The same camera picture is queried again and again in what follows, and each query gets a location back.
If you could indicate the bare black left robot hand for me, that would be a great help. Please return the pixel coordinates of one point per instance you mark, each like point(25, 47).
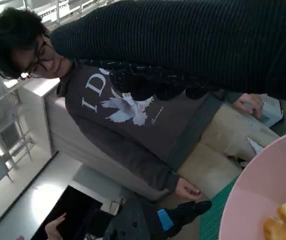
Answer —
point(183, 215)

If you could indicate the person's right hand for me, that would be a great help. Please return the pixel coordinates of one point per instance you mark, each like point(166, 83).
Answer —
point(186, 188)

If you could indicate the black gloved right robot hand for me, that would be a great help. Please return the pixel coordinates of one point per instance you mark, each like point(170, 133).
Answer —
point(183, 37)

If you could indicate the pink bowl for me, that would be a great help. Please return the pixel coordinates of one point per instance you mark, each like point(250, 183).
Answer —
point(253, 187)

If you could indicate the person's left hand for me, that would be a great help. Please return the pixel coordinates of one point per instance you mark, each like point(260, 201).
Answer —
point(249, 105)

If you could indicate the green cutting mat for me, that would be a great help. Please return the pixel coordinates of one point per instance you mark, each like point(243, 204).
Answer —
point(213, 220)

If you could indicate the white perforated cabinet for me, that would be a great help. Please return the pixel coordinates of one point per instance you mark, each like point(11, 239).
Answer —
point(270, 110)

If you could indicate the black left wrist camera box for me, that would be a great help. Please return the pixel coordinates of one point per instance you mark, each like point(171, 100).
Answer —
point(133, 222)

